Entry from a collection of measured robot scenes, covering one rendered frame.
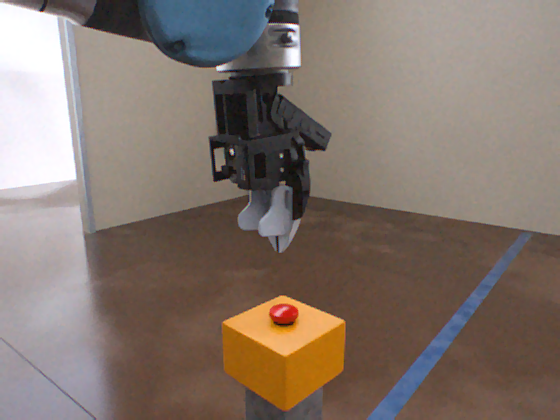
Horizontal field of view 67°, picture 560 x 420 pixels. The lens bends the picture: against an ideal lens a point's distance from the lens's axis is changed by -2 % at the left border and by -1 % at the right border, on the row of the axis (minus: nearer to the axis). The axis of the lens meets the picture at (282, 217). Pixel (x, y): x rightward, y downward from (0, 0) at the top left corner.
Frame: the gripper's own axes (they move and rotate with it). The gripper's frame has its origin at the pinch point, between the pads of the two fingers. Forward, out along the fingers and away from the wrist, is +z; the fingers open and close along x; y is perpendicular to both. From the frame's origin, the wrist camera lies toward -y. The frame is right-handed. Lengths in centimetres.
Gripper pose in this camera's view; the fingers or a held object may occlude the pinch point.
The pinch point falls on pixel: (283, 240)
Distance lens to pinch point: 54.0
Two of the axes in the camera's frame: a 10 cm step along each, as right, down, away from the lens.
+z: 0.5, 9.4, 3.3
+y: -7.1, 2.6, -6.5
